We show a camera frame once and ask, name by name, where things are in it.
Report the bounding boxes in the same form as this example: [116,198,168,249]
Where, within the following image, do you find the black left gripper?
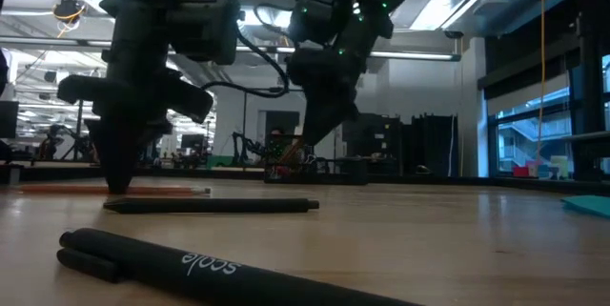
[56,0,214,195]

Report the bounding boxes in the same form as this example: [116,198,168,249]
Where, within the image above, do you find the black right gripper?
[288,47,361,148]

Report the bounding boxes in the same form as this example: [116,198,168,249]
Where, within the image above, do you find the plain black pen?
[103,196,320,215]

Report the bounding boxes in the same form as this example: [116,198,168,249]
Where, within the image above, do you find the black pen with white print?
[55,227,425,306]

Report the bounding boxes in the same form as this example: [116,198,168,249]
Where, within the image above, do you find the teal sticky note pad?
[560,194,610,219]

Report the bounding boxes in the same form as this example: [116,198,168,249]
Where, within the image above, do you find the small dark monitor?
[180,133,207,151]

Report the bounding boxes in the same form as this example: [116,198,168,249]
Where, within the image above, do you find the green crate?
[206,154,235,170]

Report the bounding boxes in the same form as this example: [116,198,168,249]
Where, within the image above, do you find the black cabinets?
[342,112,459,177]

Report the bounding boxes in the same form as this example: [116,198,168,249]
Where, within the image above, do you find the long ceiling light bar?
[0,36,462,63]

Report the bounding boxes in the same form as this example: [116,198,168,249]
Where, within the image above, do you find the black vertical pole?
[569,0,607,182]

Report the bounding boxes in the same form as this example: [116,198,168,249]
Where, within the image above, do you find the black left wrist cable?
[199,19,291,100]

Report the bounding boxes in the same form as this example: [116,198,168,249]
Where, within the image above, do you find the black aluminium table frame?
[0,161,610,197]

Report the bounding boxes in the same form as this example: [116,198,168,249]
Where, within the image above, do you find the white hanging cable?
[446,113,457,177]

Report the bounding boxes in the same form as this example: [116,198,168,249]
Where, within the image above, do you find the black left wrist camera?
[166,0,243,67]

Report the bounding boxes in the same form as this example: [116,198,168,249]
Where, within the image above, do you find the black ceiling cable reel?
[51,0,88,26]

